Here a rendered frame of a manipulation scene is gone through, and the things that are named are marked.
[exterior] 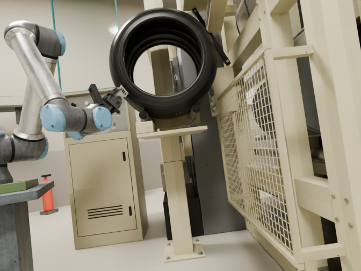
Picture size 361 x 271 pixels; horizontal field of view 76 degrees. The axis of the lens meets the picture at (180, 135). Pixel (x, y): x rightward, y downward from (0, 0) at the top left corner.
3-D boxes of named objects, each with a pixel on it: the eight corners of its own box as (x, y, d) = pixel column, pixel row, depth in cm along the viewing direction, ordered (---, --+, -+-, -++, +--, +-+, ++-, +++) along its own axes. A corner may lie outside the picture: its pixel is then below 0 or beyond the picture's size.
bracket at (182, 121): (142, 130, 157) (140, 116, 158) (200, 123, 159) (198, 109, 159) (141, 130, 154) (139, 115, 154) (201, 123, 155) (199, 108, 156)
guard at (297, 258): (228, 201, 159) (214, 101, 162) (230, 201, 159) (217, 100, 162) (298, 270, 69) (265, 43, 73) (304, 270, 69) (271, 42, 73)
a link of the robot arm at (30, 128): (2, 154, 132) (26, 18, 111) (36, 151, 146) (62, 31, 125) (12, 168, 124) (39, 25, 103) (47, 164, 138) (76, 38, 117)
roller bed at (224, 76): (211, 116, 172) (206, 77, 173) (231, 114, 172) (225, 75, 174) (216, 113, 152) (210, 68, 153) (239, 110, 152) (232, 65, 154)
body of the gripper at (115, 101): (117, 109, 119) (103, 122, 111) (105, 98, 118) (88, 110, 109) (123, 101, 114) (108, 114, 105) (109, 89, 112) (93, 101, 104)
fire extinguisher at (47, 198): (59, 209, 350) (56, 172, 353) (57, 213, 328) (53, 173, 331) (41, 213, 342) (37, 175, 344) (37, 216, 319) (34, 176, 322)
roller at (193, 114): (188, 113, 156) (195, 114, 156) (187, 119, 156) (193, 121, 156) (193, 103, 121) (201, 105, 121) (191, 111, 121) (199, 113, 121)
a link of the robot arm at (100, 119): (90, 129, 83) (72, 135, 90) (116, 129, 92) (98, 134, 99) (87, 104, 84) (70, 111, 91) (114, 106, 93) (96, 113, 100)
